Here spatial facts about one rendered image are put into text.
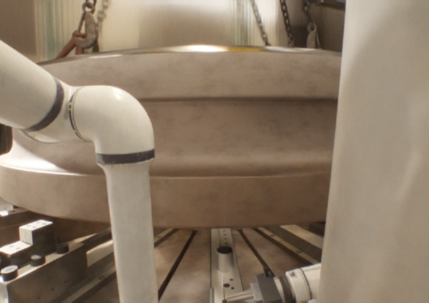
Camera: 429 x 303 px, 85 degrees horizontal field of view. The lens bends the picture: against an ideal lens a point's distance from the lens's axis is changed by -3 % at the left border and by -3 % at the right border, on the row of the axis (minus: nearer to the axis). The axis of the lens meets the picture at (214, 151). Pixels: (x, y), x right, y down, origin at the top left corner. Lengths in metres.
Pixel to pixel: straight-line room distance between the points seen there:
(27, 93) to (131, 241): 0.33
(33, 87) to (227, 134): 1.02
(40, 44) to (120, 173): 4.06
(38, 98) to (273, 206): 1.10
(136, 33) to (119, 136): 4.03
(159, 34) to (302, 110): 3.41
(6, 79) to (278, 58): 1.11
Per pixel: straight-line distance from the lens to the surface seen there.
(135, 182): 0.52
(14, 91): 0.47
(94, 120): 0.50
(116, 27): 4.49
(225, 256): 1.25
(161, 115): 1.38
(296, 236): 2.29
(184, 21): 4.68
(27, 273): 1.58
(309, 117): 1.51
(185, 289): 1.85
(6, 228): 2.68
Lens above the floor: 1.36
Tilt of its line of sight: 5 degrees down
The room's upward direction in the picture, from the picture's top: 1 degrees counter-clockwise
